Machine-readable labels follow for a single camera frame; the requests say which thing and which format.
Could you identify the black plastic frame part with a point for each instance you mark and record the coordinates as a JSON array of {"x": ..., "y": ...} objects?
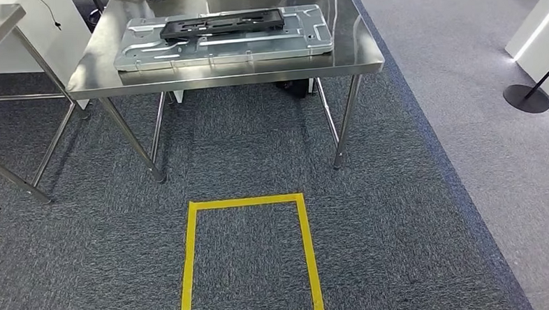
[{"x": 259, "y": 20}]

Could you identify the black object under workbench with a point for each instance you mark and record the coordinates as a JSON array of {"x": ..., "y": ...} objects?
[{"x": 295, "y": 88}]

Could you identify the stainless steel workbench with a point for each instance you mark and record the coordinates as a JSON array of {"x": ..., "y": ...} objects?
[{"x": 353, "y": 48}]

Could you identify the grey stamped metal plate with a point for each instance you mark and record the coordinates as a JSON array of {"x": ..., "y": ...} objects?
[{"x": 251, "y": 46}]

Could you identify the yellow floor tape square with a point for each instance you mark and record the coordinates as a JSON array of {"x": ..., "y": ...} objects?
[{"x": 189, "y": 268}]

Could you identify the black stanchion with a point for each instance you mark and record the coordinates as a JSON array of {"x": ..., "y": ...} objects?
[
  {"x": 94, "y": 16},
  {"x": 524, "y": 99}
]

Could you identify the white cabinet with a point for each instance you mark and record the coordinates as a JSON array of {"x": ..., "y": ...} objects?
[{"x": 33, "y": 48}]

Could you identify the white counter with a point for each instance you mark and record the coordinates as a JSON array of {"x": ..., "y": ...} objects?
[{"x": 542, "y": 36}]

